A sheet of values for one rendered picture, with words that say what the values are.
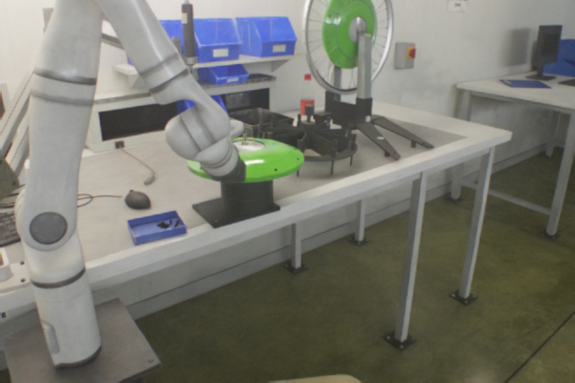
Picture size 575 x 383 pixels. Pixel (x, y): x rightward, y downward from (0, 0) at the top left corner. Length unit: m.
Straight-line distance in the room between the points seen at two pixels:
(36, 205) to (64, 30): 0.26
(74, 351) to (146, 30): 0.56
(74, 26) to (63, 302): 0.45
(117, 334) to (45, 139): 0.43
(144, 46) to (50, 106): 0.16
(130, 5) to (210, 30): 1.43
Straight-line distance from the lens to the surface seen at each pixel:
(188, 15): 1.48
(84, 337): 0.90
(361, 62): 1.80
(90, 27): 0.74
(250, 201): 1.19
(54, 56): 0.71
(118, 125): 2.00
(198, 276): 2.46
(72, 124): 0.72
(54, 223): 0.76
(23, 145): 1.06
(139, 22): 0.69
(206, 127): 0.71
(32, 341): 1.02
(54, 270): 0.82
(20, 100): 1.05
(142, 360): 0.90
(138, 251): 1.10
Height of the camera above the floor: 1.45
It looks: 20 degrees down
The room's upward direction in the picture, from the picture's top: straight up
